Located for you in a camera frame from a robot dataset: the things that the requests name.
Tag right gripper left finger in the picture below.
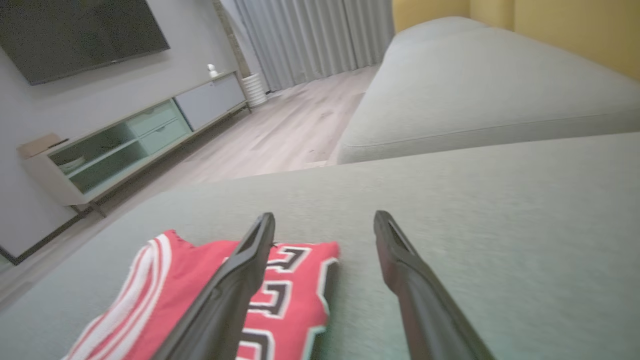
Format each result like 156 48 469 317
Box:
151 212 277 360

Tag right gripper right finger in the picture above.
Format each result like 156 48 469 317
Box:
373 210 497 360

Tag red basketball jersey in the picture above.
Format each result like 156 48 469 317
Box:
62 229 342 360

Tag large grey sofa seat cushion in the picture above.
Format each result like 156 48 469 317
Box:
0 132 640 360

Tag white and green TV cabinet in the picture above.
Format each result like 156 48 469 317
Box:
19 70 252 219

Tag stacked white plates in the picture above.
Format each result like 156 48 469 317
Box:
59 156 87 175

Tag white ribbed floor vase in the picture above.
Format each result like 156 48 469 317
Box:
241 73 269 109

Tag medium grey sofa seat cushion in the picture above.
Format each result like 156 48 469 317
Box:
335 25 640 165

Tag small grey sofa seat cushion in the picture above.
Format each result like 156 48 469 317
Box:
384 16 490 53

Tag grey pleated curtain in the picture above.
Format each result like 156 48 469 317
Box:
219 0 397 94

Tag yellow sofa armrest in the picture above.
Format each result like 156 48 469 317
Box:
392 0 472 34

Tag narrow yellow sofa backrest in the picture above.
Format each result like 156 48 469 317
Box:
469 0 516 32

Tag wide yellow sofa backrest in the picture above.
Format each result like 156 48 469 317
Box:
513 0 640 82

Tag black wall television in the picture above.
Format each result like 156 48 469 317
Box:
0 0 171 86

